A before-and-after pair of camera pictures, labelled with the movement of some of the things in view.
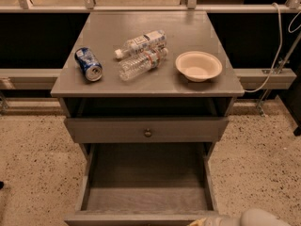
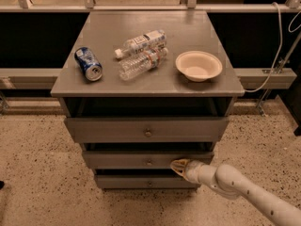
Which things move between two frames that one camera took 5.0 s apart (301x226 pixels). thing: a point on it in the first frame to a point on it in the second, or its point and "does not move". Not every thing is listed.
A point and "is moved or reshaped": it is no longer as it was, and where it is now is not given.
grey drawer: (145, 184) is moved or reshaped
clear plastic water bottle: (135, 66) does not move
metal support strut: (291, 49) does not move
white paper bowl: (198, 66) does not move
